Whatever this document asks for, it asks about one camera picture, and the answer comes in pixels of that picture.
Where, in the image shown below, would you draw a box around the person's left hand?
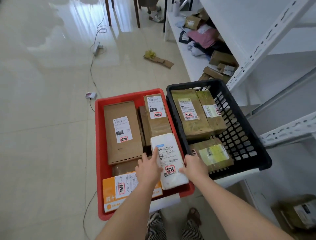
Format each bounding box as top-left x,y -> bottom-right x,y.
134,147 -> 164,190

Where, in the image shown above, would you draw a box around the person's right hand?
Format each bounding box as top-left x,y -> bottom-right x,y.
179,154 -> 211,184

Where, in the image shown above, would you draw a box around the white foam parcel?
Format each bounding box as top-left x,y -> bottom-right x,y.
150,133 -> 190,191

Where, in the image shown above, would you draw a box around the brown parcel with yellow label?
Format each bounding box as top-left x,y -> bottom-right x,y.
189,137 -> 234,173

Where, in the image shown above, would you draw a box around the large brown box 010 label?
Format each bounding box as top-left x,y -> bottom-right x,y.
103,101 -> 144,165

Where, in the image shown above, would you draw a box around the taped parcel with white label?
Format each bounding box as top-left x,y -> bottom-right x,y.
171,89 -> 214,141

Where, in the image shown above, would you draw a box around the orange box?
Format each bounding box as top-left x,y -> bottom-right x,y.
102,171 -> 163,213

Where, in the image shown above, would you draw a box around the tape-wrapped parcel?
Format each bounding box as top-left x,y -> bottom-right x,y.
137,105 -> 151,148

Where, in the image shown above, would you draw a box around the narrow brown labelled box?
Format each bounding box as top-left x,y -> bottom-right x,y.
144,93 -> 172,138

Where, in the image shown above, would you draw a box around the narrow taped brown parcel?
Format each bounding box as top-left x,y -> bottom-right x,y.
196,90 -> 227,135

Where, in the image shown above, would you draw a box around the red plastic crate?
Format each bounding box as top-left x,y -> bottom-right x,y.
94,88 -> 195,221

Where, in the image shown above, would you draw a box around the black plastic basket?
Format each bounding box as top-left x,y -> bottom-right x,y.
166,79 -> 273,180

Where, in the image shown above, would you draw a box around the pile of plastic mailer bags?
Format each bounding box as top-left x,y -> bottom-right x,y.
174,10 -> 232,57

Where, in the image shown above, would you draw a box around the cardboard box white label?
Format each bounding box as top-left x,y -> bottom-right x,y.
184,15 -> 203,31

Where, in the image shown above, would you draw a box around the person's right forearm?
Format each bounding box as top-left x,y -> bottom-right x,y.
196,174 -> 294,240

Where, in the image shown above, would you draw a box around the person's left forearm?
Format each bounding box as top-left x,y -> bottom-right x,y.
95,182 -> 161,240

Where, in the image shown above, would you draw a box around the person's brown shoe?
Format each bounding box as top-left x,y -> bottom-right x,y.
187,207 -> 202,226

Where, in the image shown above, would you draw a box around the person's striped trousers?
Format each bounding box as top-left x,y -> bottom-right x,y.
145,210 -> 204,240

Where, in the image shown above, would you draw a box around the flattened cardboard strip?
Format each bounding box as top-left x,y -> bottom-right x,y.
144,55 -> 174,69

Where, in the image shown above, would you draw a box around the white power strip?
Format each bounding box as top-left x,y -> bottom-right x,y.
92,42 -> 104,56

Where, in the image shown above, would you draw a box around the yellow table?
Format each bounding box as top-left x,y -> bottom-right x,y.
163,0 -> 168,33

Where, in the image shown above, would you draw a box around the grey power cable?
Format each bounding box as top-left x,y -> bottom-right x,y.
83,0 -> 109,240

